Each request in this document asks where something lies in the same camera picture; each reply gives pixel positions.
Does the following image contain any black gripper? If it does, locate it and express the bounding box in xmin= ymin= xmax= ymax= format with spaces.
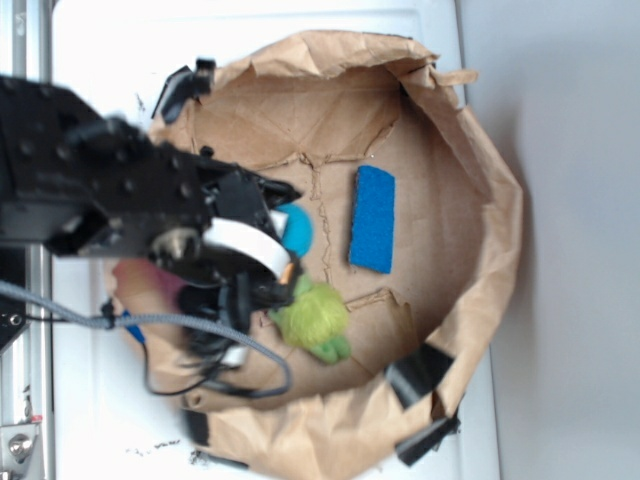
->
xmin=44 ymin=119 xmax=302 ymax=370

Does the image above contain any green fuzzy animal toy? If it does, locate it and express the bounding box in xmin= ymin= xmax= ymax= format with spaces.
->
xmin=268 ymin=274 xmax=351 ymax=365

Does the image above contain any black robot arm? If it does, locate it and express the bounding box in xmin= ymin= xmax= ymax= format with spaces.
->
xmin=1 ymin=76 xmax=301 ymax=333

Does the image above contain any blue rubber ball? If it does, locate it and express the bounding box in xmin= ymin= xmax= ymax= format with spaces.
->
xmin=275 ymin=203 xmax=314 ymax=258

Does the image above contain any blue sponge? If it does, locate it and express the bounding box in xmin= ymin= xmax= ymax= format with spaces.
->
xmin=349 ymin=165 xmax=396 ymax=274

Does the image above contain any brown paper bag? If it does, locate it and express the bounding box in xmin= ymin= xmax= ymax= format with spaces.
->
xmin=150 ymin=31 xmax=523 ymax=479

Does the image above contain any grey braided cable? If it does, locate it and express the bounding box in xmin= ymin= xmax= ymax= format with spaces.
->
xmin=0 ymin=279 xmax=293 ymax=399

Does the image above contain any aluminium rail frame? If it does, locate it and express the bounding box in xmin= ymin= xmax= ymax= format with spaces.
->
xmin=1 ymin=1 xmax=56 ymax=479

